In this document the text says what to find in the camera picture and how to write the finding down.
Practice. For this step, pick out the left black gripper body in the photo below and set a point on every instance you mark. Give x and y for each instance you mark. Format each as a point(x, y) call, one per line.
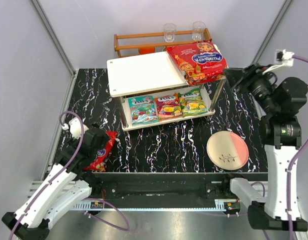
point(99, 139)

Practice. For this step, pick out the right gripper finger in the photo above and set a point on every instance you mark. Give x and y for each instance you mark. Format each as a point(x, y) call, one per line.
point(237, 85)
point(235, 73)

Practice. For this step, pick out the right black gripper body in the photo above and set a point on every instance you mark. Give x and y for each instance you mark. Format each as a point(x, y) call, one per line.
point(245, 78)

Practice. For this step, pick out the red Konfety candy bag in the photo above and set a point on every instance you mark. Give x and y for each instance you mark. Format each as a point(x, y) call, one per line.
point(98, 163)
point(199, 62)

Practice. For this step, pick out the green yellow Fox's candy bag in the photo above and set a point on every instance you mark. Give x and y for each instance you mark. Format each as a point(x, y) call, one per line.
point(192, 103)

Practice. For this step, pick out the teal Fox's mint candy bag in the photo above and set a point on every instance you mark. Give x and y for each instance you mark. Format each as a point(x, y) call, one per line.
point(142, 110)

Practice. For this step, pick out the orange Fox's candy bag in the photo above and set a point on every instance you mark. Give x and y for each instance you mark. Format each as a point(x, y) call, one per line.
point(168, 107)

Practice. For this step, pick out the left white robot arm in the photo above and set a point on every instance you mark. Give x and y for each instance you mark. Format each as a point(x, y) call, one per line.
point(67, 183)

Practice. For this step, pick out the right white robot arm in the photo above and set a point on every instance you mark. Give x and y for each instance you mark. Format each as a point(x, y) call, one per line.
point(281, 137)

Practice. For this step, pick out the white two-tier shelf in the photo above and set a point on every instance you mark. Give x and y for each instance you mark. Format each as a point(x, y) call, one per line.
point(155, 75)

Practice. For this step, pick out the right clear drinking glass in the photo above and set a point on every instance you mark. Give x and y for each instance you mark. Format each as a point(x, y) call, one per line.
point(198, 28)

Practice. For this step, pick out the clear drinking glass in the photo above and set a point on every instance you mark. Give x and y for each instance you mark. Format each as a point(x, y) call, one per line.
point(198, 28)
point(169, 32)

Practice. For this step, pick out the cream floral plate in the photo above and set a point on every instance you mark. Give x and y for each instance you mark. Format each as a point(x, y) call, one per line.
point(227, 150)

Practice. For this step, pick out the left clear drinking glass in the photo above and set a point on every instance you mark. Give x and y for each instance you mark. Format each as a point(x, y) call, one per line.
point(169, 32)

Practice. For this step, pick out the black marble mat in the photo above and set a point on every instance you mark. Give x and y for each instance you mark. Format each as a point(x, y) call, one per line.
point(169, 148)

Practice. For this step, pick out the orange round object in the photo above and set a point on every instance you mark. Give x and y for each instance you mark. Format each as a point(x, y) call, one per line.
point(146, 50)

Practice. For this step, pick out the brown wooden rack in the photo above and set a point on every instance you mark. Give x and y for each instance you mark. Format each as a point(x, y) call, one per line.
point(130, 44)

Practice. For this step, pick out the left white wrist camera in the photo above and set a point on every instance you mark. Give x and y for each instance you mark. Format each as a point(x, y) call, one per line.
point(74, 126)

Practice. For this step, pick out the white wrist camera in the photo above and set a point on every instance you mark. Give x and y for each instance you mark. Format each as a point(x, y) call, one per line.
point(74, 126)
point(283, 59)

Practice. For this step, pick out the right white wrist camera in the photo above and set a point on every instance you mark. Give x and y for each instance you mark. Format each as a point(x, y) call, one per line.
point(283, 59)

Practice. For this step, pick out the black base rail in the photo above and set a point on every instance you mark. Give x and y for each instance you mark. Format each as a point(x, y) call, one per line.
point(162, 190)

